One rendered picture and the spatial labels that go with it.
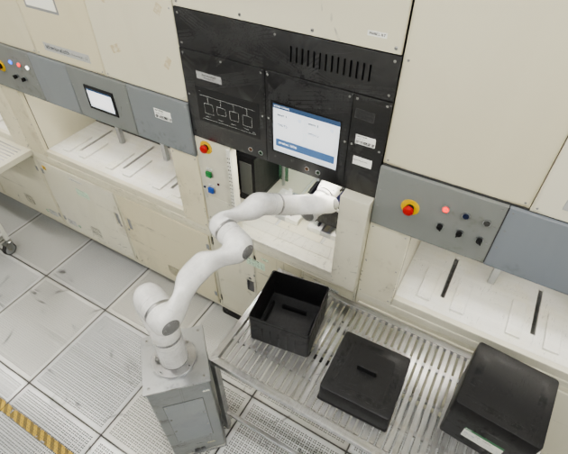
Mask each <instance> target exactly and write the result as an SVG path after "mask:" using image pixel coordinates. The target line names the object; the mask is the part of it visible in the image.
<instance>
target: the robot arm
mask: <svg viewBox="0 0 568 454"><path fill-rule="evenodd" d="M319 181H320V184H319V186H318V188H317V190H316V191H315V193H314V194H312V195H289V194H278V193H265V192H257V193H253V194H251V195H249V196H248V197H247V198H246V199H245V200H244V201H243V202H242V203H240V204H239V205H237V206H236V207H235V208H232V209H229V210H225V211H222V212H219V213H216V214H215V215H214V216H213V217H212V218H211V220H210V222H209V231H210V232H211V233H212V235H213V236H214V237H215V238H216V239H217V240H218V241H219V242H220V243H221V244H222V245H223V246H222V247H221V248H220V249H218V250H203V251H199V252H198V253H197V254H195V255H194V256H193V257H192V258H191V259H190V260H189V261H188V262H187V263H186V264H185V265H184V266H183V267H182V268H181V270H180V271H179V273H178V274H177V277H176V280H175V287H174V291H173V294H172V296H171V298H169V297H168V295H167V294H166V293H165V291H164V290H163V289H162V288H161V287H160V286H158V285H157V284H155V283H151V282H149V283H144V284H142V285H140V286H138V287H137V288H136V290H135V291H134V293H133V306H134V308H135V310H136V312H137V313H138V315H139V317H140V319H141V321H142V323H143V325H144V327H145V329H146V330H147V332H148V333H149V335H150V337H151V341H152V344H153V346H154V349H155V351H154V353H153V355H152V359H151V363H152V367H153V369H154V371H155V372H156V373H157V374H158V375H159V376H160V377H164V378H168V379H172V378H178V377H182V376H184V375H185V374H187V373H188V372H189V370H190V369H192V368H193V366H194V364H195V362H196V358H197V353H196V349H195V347H194V345H193V344H192V343H191V342H190V341H189V340H186V339H183V335H182V332H181V329H180V325H181V324H182V323H183V320H184V318H185V316H186V313H187V311H188V307H189V305H190V302H191V300H192V298H193V296H194V294H195V293H196V291H197V290H198V289H199V288H200V286H201V285H202V284H203V283H204V282H205V281H206V280H207V279H208V278H209V277H210V276H211V275H212V274H213V273H214V272H215V271H217V270H218V269H219V268H222V267H225V266H230V265H234V264H239V263H242V262H244V261H245V260H247V259H248V258H249V257H250V256H251V255H252V252H253V241H252V238H251V237H250V235H249V234H248V233H247V232H246V231H245V230H244V229H242V228H241V227H240V226H239V225H238V224H237V223H238V222H242V221H252V220H256V219H259V218H261V217H262V216H264V215H301V216H302V218H303V219H305V220H306V221H308V222H314V221H315V220H316V219H317V218H318V216H320V215H321V214H324V213H334V212H336V211H337V209H338V207H339V202H338V200H337V199H336V197H337V196H339V195H340V194H341V193H342V191H344V190H345V188H344V187H341V186H338V185H335V184H332V183H329V182H326V181H324V180H322V179H319Z"/></svg>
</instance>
